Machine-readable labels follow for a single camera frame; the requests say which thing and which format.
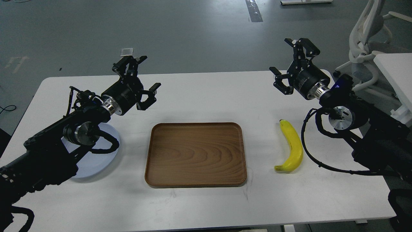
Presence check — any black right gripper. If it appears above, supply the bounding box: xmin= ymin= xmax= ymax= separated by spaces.
xmin=269 ymin=38 xmax=331 ymax=100

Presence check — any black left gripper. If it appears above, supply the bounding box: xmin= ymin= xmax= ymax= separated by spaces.
xmin=101 ymin=55 xmax=161 ymax=115

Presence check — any light blue plate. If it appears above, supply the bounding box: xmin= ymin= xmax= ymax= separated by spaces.
xmin=61 ymin=123 xmax=121 ymax=180

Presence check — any yellow banana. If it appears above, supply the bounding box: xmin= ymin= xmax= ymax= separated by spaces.
xmin=274 ymin=119 xmax=303 ymax=173

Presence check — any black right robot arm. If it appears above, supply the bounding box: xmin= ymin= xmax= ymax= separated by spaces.
xmin=269 ymin=38 xmax=412 ymax=184

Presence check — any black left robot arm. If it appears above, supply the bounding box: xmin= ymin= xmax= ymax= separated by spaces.
xmin=0 ymin=55 xmax=161 ymax=232

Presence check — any white furniture base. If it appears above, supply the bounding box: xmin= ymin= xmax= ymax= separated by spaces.
xmin=280 ymin=0 xmax=333 ymax=5

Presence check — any brown wooden tray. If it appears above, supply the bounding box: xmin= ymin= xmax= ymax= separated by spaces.
xmin=145 ymin=122 xmax=247 ymax=188

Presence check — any white office chair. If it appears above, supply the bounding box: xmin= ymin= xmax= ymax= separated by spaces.
xmin=333 ymin=0 xmax=412 ymax=92

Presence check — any white side table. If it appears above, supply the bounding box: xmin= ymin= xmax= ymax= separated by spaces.
xmin=374 ymin=53 xmax=412 ymax=127

